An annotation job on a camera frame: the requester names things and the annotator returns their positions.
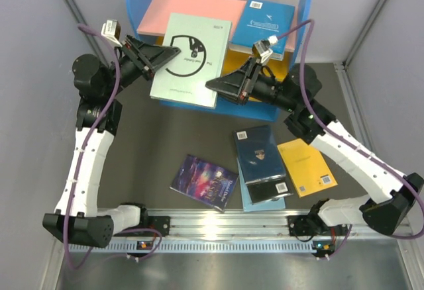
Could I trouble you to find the pale green Gatsby book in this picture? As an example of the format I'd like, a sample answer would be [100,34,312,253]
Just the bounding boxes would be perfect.
[150,13,232,109]

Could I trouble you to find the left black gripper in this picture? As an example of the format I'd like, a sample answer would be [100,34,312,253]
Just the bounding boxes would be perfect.
[103,33,180,98]

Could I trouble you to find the aluminium mounting rail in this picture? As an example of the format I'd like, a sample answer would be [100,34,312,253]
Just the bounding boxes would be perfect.
[92,209,386,255]

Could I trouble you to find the purple cable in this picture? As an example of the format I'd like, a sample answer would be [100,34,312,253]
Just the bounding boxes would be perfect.
[274,18,424,261]
[62,23,163,270]

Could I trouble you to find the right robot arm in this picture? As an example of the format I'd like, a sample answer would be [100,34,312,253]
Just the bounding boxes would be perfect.
[205,57,423,237]

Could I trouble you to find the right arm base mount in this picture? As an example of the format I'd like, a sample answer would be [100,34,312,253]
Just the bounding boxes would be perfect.
[287,215,348,240]

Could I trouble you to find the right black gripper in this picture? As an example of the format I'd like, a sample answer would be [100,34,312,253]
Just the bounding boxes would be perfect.
[207,56,299,113]

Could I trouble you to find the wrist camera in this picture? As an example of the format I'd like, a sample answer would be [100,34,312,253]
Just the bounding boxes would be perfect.
[252,35,279,65]
[100,19,122,47]

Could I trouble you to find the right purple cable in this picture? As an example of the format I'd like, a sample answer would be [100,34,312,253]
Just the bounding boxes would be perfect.
[274,18,424,261]

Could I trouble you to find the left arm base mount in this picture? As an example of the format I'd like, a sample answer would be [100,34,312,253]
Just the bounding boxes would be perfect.
[131,215,171,237]

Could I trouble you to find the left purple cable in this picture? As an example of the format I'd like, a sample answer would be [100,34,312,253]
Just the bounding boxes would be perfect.
[62,23,163,270]

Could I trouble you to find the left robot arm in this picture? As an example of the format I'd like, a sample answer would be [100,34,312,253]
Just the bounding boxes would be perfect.
[42,35,181,248]

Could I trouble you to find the light blue book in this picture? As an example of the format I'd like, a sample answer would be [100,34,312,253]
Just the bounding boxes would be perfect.
[236,157,286,213]

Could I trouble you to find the black book with barcode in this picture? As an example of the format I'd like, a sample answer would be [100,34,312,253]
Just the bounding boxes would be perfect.
[246,178,293,204]

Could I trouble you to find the purple Robinson Crusoe book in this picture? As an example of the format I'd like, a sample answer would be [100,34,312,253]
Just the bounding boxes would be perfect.
[170,154,239,213]

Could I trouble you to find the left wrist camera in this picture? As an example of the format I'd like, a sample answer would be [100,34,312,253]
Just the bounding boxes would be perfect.
[100,19,122,47]

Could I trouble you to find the blue pink yellow bookshelf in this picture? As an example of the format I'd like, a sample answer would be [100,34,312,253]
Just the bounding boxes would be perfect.
[125,0,314,124]

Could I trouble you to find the navy blue book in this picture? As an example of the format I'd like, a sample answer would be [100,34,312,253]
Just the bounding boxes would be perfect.
[233,125,286,185]

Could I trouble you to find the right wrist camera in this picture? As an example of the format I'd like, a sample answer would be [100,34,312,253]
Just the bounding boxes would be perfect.
[252,35,279,65]

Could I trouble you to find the yellow book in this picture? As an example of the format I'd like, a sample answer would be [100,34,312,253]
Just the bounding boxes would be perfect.
[277,139,337,197]

